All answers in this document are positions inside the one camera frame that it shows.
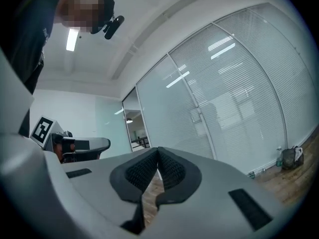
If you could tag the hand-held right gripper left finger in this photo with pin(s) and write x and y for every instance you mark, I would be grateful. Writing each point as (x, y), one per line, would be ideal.
(99, 183)

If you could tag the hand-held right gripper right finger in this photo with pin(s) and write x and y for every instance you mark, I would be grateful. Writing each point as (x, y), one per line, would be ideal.
(214, 183)

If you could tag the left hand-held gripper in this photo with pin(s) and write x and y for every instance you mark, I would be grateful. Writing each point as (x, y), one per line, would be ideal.
(42, 131)

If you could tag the frosted glass door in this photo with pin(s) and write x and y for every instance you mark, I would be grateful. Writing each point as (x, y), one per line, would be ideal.
(109, 128)

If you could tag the green label plastic bottle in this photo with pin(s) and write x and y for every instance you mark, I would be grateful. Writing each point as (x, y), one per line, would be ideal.
(279, 158)

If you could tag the dark fabric bag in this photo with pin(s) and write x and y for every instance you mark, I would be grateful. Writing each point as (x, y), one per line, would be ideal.
(290, 159)

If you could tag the white face mask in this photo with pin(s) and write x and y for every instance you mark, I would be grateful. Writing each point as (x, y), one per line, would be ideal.
(298, 153)

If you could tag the ceiling light panel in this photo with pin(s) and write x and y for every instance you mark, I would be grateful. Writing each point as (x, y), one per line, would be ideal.
(72, 40)

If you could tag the person in dark shirt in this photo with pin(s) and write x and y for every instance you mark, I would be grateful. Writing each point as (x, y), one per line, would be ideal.
(25, 34)

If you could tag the person's head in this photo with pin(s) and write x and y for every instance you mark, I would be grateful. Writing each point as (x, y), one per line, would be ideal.
(79, 11)

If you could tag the black head-mounted camera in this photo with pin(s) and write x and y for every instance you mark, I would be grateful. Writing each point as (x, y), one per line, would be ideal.
(114, 27)

